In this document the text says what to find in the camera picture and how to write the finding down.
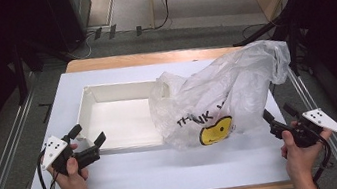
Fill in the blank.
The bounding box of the person's right hand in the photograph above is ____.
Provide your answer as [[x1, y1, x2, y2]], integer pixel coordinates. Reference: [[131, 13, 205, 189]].
[[277, 123, 337, 178]]

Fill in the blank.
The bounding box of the black cabinet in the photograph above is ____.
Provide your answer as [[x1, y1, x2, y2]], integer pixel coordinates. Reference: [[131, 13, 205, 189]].
[[44, 0, 99, 55]]

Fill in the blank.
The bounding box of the person's left hand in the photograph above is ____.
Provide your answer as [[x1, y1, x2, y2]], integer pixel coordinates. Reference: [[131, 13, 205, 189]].
[[46, 154, 92, 189]]

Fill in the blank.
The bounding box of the black hanging cable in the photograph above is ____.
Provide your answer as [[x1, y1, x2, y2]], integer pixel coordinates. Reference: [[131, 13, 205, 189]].
[[131, 0, 177, 36]]

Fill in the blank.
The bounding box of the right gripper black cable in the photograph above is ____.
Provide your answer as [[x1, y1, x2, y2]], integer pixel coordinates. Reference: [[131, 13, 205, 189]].
[[307, 135, 337, 185]]

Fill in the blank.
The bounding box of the white table cover sheet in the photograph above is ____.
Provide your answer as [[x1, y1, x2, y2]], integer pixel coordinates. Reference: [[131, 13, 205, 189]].
[[6, 41, 295, 189]]

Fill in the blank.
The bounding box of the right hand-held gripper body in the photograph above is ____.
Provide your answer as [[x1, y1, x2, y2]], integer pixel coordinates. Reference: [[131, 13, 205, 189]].
[[267, 105, 337, 154]]

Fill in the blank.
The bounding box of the black stand leg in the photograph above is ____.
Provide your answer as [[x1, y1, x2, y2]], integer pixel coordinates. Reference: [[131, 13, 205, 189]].
[[230, 14, 288, 48]]

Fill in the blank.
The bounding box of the clear plastic bag smiley print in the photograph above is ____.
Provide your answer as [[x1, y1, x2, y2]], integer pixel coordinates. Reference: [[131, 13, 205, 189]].
[[141, 35, 303, 155]]

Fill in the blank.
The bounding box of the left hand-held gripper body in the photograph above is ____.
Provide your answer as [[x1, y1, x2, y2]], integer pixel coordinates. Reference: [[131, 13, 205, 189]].
[[37, 129, 103, 180]]

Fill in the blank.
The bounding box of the white plastic tray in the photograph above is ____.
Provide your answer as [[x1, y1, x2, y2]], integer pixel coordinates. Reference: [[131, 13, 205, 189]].
[[72, 73, 179, 162]]

